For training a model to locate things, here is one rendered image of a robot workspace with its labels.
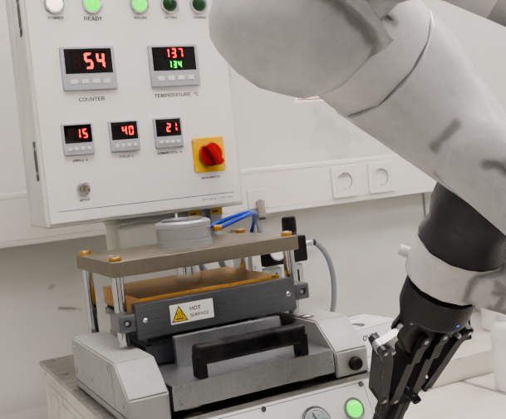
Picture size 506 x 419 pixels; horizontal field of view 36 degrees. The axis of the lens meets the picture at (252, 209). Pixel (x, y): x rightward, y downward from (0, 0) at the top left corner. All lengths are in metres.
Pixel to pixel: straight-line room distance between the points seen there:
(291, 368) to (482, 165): 0.45
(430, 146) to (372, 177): 1.16
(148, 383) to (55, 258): 0.66
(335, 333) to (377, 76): 0.50
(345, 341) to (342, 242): 0.79
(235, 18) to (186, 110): 0.79
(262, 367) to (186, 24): 0.58
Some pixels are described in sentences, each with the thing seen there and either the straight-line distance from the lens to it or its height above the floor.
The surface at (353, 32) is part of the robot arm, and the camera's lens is 0.46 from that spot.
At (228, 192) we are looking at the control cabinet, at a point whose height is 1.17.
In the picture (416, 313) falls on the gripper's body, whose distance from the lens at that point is 0.80.
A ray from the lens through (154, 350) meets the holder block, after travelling 1.02.
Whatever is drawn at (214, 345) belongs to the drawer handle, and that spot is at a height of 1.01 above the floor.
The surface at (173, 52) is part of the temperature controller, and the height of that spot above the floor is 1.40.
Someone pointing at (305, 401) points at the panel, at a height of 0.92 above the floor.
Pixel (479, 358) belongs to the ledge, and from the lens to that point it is 1.64.
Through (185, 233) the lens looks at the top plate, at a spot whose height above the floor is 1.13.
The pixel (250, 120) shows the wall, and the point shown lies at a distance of 1.68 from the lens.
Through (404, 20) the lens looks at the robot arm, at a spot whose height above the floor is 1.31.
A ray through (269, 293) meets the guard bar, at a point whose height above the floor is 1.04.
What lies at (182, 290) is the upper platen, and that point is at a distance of 1.02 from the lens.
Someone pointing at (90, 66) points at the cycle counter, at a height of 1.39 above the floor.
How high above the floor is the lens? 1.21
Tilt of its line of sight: 3 degrees down
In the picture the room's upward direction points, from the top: 6 degrees counter-clockwise
